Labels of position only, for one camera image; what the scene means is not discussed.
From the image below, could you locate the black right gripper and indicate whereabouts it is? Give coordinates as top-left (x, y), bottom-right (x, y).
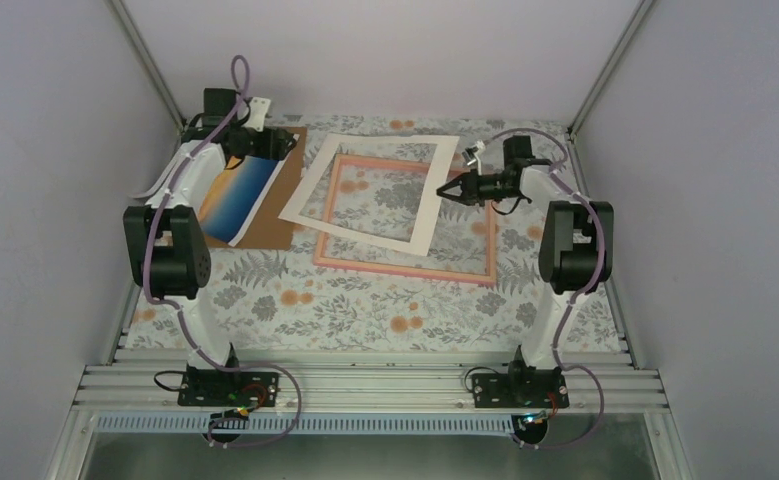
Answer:
top-left (436, 169), bottom-right (523, 208)

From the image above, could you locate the sunset photo print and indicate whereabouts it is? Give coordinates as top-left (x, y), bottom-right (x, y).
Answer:
top-left (198, 135), bottom-right (301, 248)

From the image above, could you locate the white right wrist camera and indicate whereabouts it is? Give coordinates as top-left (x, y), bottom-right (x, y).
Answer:
top-left (462, 140), bottom-right (486, 170)

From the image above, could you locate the brown cardboard backing board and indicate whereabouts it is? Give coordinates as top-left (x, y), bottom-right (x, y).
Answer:
top-left (206, 123), bottom-right (309, 252)

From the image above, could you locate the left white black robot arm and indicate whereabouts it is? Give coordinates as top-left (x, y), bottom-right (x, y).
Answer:
top-left (123, 88), bottom-right (299, 407)

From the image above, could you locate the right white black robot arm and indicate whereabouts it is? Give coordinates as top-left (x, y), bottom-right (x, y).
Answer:
top-left (436, 128), bottom-right (614, 408)

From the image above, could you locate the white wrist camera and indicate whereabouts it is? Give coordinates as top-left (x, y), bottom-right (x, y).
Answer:
top-left (462, 140), bottom-right (486, 170)
top-left (240, 97), bottom-right (272, 132)

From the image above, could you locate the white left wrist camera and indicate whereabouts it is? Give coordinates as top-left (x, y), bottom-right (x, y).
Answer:
top-left (240, 97), bottom-right (272, 132)

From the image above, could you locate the pink wooden picture frame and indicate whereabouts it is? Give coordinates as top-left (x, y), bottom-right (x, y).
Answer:
top-left (313, 153), bottom-right (497, 287)

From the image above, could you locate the floral patterned table mat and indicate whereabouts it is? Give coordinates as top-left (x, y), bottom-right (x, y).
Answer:
top-left (125, 115), bottom-right (621, 353)

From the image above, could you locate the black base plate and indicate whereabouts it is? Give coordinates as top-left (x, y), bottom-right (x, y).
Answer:
top-left (470, 370), bottom-right (570, 410)
top-left (177, 368), bottom-right (279, 409)

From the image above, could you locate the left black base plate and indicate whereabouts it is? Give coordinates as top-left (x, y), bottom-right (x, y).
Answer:
top-left (177, 368), bottom-right (279, 409)

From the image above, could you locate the grey slotted cable duct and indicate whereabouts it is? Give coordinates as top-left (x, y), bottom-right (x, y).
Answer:
top-left (96, 411), bottom-right (514, 436)

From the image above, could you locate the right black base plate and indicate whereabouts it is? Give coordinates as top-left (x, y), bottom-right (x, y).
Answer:
top-left (470, 370), bottom-right (570, 410)

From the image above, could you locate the aluminium mounting rail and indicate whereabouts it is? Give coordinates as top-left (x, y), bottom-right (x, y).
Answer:
top-left (73, 349), bottom-right (669, 414)

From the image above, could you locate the white paper mat border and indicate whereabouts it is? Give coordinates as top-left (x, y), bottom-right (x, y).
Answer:
top-left (279, 133), bottom-right (459, 256)

